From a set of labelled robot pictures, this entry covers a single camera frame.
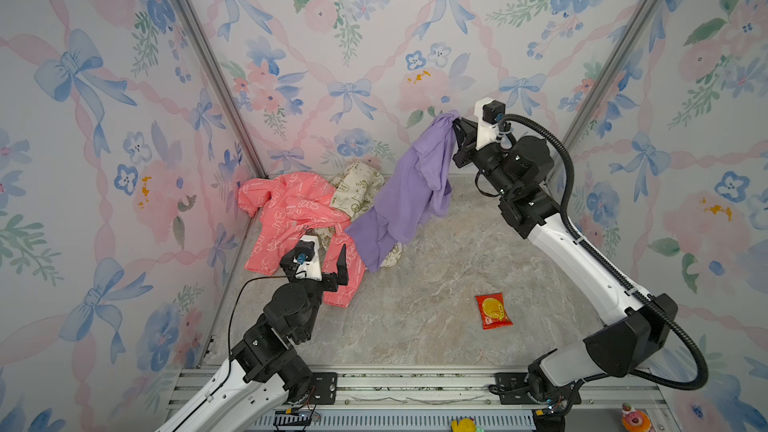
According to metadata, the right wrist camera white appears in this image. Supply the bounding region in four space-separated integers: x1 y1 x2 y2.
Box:
474 97 512 150

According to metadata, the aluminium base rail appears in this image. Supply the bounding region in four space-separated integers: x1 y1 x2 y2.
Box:
168 366 680 431

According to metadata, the red snack packet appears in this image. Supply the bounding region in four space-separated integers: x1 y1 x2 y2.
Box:
475 293 513 330

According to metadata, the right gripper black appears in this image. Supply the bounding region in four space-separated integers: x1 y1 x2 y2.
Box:
452 118 516 207

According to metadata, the right aluminium corner post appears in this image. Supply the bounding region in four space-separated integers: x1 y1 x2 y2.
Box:
561 0 663 151

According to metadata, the yellow toy bottom centre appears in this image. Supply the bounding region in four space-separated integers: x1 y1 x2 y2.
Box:
451 417 477 432

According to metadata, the black corrugated cable conduit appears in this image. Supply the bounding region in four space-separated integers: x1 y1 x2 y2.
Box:
499 113 710 391

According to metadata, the cream green printed cloth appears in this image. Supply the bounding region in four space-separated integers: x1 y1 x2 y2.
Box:
314 161 403 268

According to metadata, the left aluminium corner post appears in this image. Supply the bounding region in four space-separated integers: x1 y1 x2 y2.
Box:
170 0 267 178

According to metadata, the red toy bottom right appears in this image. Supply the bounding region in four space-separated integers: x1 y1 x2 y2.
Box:
621 403 655 432

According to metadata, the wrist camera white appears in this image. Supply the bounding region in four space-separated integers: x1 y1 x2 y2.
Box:
286 235 322 282
474 97 512 150

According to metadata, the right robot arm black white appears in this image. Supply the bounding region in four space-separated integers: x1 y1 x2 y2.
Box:
452 118 678 405

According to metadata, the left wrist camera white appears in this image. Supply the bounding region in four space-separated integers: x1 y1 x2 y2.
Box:
286 235 322 282

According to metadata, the aluminium corner post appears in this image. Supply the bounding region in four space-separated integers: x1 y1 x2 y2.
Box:
561 0 663 151
170 0 267 178

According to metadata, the pink printed cloth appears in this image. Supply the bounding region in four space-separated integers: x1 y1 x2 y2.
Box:
237 172 366 308

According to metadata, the purple cloth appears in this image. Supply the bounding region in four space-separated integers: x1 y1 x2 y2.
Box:
346 111 459 272

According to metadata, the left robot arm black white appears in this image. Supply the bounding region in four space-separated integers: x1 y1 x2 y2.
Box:
159 237 349 431

